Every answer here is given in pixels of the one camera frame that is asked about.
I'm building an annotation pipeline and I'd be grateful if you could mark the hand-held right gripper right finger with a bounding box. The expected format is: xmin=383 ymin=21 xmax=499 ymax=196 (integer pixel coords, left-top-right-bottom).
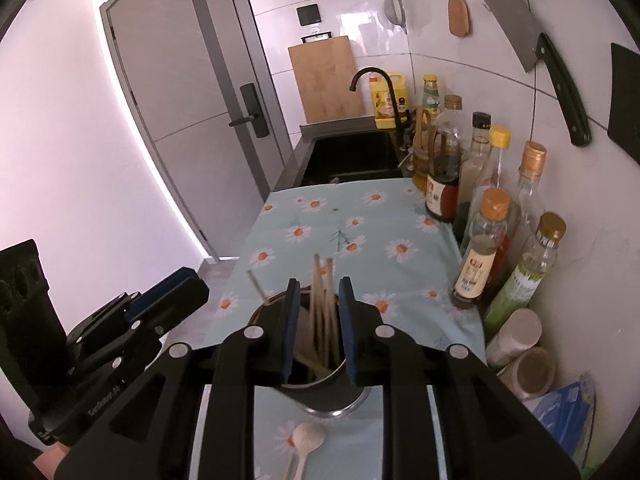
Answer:
xmin=338 ymin=276 xmax=583 ymax=480

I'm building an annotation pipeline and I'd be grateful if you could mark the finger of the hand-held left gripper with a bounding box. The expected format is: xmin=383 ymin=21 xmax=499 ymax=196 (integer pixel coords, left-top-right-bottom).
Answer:
xmin=95 ymin=266 xmax=200 ymax=332
xmin=67 ymin=277 xmax=211 ymax=377

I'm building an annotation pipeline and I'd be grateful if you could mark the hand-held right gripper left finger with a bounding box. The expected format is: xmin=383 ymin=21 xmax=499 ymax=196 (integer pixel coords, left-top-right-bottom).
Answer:
xmin=54 ymin=277 xmax=302 ymax=480

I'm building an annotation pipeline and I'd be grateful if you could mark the wooden chopstick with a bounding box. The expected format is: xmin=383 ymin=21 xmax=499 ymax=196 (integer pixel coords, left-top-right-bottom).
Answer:
xmin=311 ymin=254 xmax=324 ymax=361
xmin=247 ymin=270 xmax=274 ymax=304
xmin=322 ymin=257 xmax=338 ymax=366

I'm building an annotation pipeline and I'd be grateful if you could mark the black utensil holder cup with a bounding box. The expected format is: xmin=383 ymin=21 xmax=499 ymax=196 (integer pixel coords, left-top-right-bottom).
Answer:
xmin=250 ymin=287 xmax=372 ymax=419

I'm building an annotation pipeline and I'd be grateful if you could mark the beige spoon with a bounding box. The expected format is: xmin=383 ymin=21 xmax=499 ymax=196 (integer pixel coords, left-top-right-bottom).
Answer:
xmin=282 ymin=421 xmax=327 ymax=480

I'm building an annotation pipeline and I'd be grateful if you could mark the person's left forearm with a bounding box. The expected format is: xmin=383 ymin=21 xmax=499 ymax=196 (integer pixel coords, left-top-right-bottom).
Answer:
xmin=0 ymin=425 xmax=69 ymax=480

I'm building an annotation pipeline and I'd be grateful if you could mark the daisy print tablecloth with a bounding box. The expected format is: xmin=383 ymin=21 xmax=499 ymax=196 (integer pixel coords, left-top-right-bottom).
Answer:
xmin=192 ymin=180 xmax=489 ymax=480

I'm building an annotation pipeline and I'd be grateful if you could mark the short bottle orange cap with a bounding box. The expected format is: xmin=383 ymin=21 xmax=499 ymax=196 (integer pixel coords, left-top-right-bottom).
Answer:
xmin=451 ymin=188 xmax=512 ymax=310

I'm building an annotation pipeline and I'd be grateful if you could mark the white jar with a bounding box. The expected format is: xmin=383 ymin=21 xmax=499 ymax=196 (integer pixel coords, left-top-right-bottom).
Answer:
xmin=485 ymin=308 xmax=544 ymax=369

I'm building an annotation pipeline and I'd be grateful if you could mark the dark soy sauce bottle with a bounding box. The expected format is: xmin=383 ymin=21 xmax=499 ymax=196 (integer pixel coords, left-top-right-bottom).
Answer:
xmin=425 ymin=95 xmax=464 ymax=224

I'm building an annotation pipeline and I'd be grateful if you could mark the black sink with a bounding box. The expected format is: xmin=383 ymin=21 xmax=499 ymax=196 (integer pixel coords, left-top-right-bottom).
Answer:
xmin=300 ymin=127 xmax=404 ymax=187

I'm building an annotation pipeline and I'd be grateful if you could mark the green bottle gold cap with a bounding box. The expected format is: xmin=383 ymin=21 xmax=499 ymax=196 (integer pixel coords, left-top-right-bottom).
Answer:
xmin=482 ymin=212 xmax=568 ymax=339

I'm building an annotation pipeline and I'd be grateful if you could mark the jar with tan lid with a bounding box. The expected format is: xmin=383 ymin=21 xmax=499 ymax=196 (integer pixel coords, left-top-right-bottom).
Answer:
xmin=500 ymin=346 xmax=557 ymax=402

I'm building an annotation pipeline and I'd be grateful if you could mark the grey door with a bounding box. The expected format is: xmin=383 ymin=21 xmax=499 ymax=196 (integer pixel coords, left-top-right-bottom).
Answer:
xmin=99 ymin=0 xmax=302 ymax=262

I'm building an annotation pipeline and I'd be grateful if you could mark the clear bottle black cap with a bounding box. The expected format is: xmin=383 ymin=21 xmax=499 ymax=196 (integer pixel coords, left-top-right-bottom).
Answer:
xmin=459 ymin=111 xmax=494 ymax=242

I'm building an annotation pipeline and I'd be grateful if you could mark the clear bottle yellow cap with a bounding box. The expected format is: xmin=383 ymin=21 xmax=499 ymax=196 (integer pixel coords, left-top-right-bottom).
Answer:
xmin=487 ymin=126 xmax=512 ymax=196

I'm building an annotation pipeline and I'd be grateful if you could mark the yellow oil bottle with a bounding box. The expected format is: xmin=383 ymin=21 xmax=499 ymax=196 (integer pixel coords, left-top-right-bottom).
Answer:
xmin=369 ymin=72 xmax=410 ymax=130

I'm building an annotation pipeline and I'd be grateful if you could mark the tall bottle orange cap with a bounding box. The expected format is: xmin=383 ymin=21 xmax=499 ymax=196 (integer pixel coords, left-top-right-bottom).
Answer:
xmin=509 ymin=141 xmax=549 ymax=262

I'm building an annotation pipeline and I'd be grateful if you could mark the blue and white packet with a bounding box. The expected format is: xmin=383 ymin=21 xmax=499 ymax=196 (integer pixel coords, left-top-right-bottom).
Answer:
xmin=530 ymin=372 xmax=599 ymax=472

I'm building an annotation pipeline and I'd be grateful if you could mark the black faucet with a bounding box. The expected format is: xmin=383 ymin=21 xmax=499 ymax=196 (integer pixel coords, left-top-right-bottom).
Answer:
xmin=349 ymin=67 xmax=410 ymax=129

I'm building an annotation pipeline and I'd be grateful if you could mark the green label bottle yellow cap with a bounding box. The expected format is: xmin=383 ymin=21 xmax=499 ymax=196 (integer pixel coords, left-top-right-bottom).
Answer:
xmin=422 ymin=74 xmax=442 ymax=117

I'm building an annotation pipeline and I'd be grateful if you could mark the wooden cutting board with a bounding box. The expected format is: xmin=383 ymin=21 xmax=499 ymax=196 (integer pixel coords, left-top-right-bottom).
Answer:
xmin=287 ymin=31 xmax=366 ymax=125

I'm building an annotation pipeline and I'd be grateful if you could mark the black door lock handle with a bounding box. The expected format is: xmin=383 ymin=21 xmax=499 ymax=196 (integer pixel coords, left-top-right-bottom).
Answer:
xmin=229 ymin=83 xmax=271 ymax=137

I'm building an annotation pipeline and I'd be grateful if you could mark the cleaver with black handle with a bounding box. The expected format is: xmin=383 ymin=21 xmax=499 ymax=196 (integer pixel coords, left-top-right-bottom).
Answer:
xmin=474 ymin=0 xmax=592 ymax=148

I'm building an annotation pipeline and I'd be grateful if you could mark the black wall panel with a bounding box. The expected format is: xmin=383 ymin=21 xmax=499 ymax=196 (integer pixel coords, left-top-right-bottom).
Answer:
xmin=607 ymin=42 xmax=640 ymax=162

